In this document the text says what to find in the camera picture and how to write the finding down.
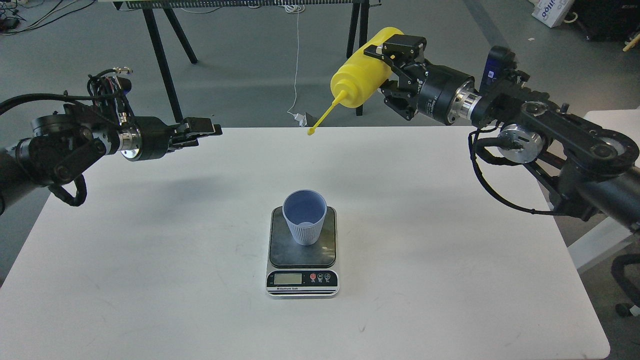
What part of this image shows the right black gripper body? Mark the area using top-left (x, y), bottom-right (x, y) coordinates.
top-left (400, 60), bottom-right (475, 125)

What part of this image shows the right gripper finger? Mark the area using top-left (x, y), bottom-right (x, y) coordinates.
top-left (379, 85), bottom-right (426, 121)
top-left (364, 34), bottom-right (427, 81)

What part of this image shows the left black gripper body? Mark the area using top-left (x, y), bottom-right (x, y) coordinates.
top-left (119, 116), bottom-right (176, 162)

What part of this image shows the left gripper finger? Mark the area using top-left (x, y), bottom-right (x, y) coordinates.
top-left (173, 117), bottom-right (223, 146)

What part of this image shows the yellow squeeze bottle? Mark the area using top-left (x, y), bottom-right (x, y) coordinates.
top-left (307, 27), bottom-right (403, 136)

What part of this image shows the blue ribbed plastic cup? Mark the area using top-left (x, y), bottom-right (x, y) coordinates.
top-left (282, 189), bottom-right (329, 246)

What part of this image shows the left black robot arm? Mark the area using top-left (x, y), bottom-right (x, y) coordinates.
top-left (0, 67), bottom-right (223, 212)

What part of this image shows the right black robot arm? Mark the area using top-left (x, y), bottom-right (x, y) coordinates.
top-left (363, 34), bottom-right (640, 234)

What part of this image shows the digital kitchen scale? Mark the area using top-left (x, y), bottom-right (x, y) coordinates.
top-left (265, 206), bottom-right (340, 298)

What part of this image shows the white power adapter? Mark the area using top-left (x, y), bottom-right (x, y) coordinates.
top-left (294, 112), bottom-right (309, 128)

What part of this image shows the black trestle table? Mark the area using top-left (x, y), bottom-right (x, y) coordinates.
top-left (106, 0), bottom-right (379, 125)

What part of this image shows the white cardboard box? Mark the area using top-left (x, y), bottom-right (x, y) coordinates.
top-left (531, 0), bottom-right (575, 28)

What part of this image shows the white hanging cable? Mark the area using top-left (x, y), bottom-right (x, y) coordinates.
top-left (286, 5), bottom-right (302, 118)

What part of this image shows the floor cables bundle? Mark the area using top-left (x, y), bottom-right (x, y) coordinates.
top-left (0, 0), bottom-right (96, 36)

